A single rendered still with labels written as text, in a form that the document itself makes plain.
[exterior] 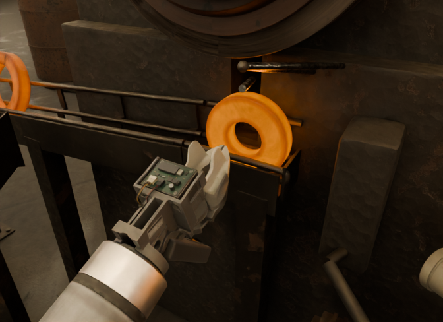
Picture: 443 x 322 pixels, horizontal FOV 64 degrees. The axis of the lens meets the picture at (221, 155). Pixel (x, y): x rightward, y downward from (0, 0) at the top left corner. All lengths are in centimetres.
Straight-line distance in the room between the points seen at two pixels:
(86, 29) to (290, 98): 49
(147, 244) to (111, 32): 53
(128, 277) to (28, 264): 119
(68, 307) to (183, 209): 15
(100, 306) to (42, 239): 128
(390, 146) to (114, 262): 37
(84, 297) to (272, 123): 37
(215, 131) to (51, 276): 101
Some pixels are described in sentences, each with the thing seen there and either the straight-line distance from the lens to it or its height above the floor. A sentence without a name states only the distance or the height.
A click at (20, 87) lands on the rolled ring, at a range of 109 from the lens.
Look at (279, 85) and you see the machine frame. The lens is 64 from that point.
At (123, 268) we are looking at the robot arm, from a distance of 40.
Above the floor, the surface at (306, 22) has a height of 94.
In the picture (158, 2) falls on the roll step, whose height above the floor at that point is 95.
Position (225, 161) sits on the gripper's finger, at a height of 76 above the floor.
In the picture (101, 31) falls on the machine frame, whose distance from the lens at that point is 86.
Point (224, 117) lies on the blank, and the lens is 62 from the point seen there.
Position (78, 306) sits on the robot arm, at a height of 73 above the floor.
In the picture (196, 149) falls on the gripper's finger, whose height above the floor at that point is 78.
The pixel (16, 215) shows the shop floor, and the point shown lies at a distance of 184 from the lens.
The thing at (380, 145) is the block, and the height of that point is 80.
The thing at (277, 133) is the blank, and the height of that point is 76.
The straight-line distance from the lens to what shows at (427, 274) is 53.
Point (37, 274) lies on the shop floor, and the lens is 152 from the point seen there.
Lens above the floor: 102
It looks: 30 degrees down
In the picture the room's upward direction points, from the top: straight up
